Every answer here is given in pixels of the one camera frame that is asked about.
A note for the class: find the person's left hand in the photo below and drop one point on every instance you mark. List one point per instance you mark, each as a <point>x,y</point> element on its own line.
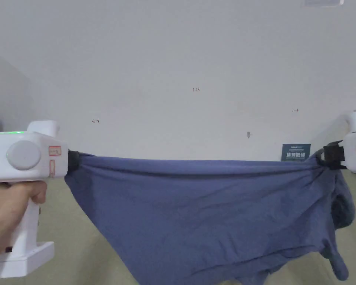
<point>9,204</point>

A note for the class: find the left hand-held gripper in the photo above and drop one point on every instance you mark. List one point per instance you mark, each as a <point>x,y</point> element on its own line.
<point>23,154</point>

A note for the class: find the dark blue shirt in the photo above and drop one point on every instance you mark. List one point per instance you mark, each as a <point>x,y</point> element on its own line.
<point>201,213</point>

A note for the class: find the dark blue printed card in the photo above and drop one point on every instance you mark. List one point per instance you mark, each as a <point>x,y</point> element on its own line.
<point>296,152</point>

